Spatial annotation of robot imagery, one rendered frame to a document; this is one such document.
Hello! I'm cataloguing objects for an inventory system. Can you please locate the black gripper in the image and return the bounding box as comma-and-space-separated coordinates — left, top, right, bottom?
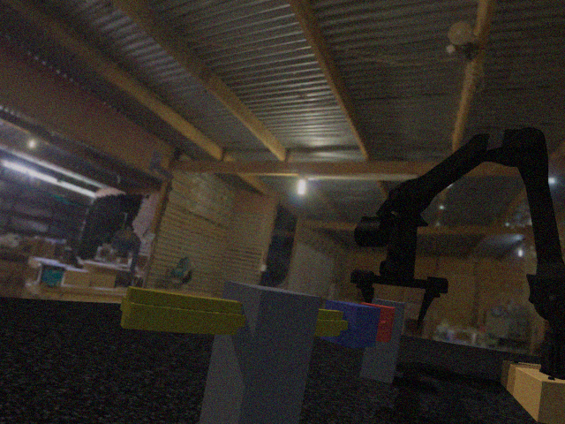
350, 245, 448, 329

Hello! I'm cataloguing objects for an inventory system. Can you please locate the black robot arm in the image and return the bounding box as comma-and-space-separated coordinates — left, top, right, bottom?
354, 127, 565, 380

